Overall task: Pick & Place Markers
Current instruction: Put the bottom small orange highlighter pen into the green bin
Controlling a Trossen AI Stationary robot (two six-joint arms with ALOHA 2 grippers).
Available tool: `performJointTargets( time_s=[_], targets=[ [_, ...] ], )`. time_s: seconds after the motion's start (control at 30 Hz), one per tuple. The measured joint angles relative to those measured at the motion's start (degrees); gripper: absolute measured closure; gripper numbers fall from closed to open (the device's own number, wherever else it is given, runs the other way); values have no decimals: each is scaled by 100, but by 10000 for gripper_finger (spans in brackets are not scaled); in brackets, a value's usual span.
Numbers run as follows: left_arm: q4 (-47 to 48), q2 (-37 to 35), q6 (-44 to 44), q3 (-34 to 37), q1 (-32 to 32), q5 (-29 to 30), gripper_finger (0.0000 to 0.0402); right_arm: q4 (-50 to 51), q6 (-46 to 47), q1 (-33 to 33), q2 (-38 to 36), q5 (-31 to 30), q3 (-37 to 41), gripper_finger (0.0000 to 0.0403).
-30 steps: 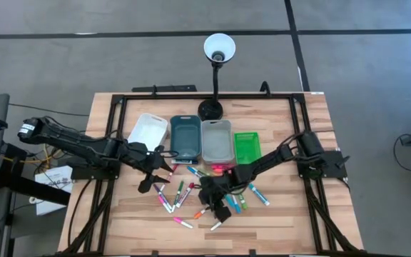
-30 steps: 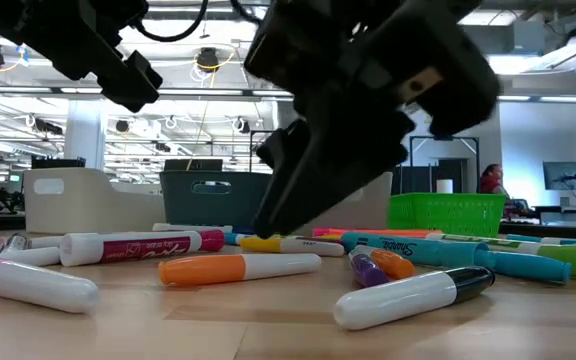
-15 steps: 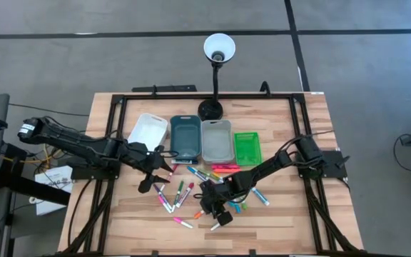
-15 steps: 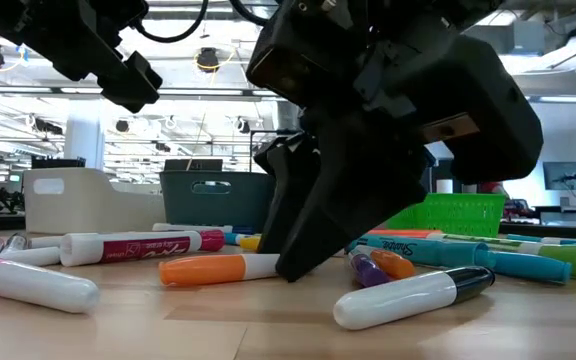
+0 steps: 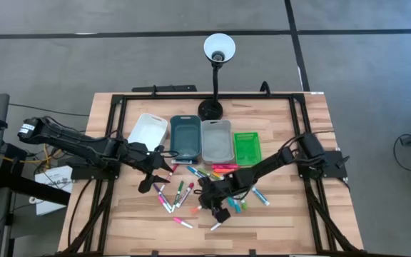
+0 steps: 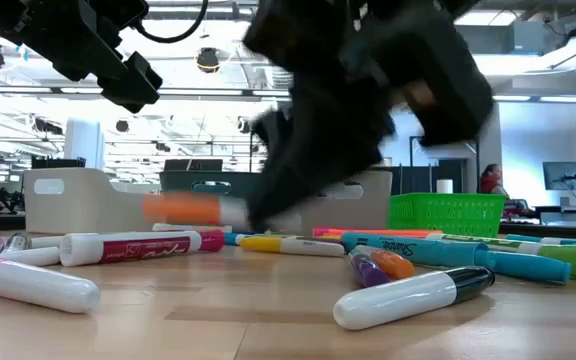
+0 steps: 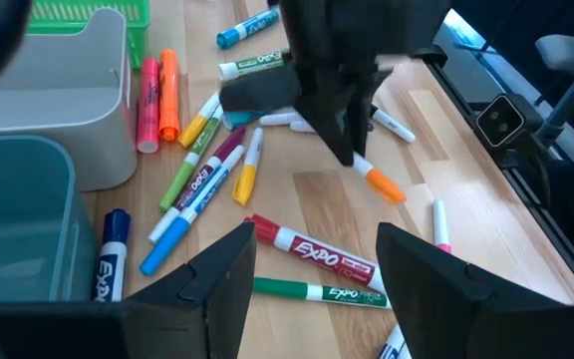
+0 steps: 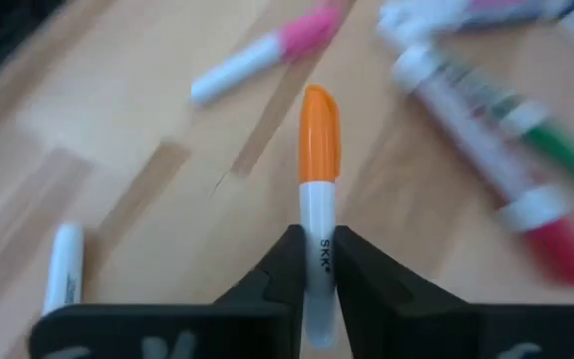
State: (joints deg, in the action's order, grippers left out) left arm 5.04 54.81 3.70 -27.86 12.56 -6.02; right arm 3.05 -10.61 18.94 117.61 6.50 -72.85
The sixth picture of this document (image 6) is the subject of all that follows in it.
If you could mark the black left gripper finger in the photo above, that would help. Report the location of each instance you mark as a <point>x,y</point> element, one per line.
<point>123,95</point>
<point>145,75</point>

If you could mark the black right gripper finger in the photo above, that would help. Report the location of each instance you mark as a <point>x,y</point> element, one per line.
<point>318,170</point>
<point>270,130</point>

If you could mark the pink highlighter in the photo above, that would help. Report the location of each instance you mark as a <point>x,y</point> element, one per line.
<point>325,232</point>

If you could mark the yellow-capped white marker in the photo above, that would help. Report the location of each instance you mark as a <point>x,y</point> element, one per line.
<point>293,246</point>

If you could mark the purple-capped chunky white marker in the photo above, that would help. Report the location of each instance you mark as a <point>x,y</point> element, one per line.
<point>368,272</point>

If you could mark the teal Sharpie marker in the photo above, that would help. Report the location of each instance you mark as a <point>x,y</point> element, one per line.
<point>418,250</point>

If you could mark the black-capped chunky white marker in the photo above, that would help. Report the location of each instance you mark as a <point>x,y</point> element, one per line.
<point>393,300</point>

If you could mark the magenta thick Expo marker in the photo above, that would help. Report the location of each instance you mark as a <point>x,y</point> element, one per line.
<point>138,249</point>

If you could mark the pink-capped chunky white marker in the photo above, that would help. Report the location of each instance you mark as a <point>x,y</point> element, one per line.
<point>33,285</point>

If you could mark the green thick Expo marker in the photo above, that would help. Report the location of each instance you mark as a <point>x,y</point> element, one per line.
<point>518,246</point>

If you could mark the grey plastic bin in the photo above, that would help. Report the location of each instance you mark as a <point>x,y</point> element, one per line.
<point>358,215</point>

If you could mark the white pillar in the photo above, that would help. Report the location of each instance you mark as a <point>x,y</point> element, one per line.
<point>83,145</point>

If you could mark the dark laptop screen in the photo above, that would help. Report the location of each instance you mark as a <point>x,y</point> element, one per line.
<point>193,165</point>

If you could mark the black monitor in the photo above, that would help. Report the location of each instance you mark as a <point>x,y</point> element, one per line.
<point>58,163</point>

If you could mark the dark partition screen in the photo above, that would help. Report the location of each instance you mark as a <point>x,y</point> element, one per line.
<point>418,180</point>

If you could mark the dark teal plastic bin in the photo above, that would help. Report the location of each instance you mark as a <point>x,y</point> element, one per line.
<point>178,185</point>

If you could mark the white plastic bin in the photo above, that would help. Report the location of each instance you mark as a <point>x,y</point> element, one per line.
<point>83,210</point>

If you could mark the white paper roll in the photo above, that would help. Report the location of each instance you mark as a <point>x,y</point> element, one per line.
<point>444,186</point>

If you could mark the green mesh plastic basket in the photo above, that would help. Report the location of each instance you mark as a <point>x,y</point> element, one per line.
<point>443,215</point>

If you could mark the person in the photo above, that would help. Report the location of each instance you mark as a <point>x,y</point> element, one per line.
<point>490,182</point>

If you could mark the background desk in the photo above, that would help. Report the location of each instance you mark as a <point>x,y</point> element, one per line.
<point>568,209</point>

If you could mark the black frame stand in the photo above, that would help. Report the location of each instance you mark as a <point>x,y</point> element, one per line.
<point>411,152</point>

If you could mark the dark wall monitor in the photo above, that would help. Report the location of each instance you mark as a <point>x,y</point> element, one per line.
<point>565,175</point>

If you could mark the black table frame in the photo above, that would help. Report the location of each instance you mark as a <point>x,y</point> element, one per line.
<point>543,230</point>

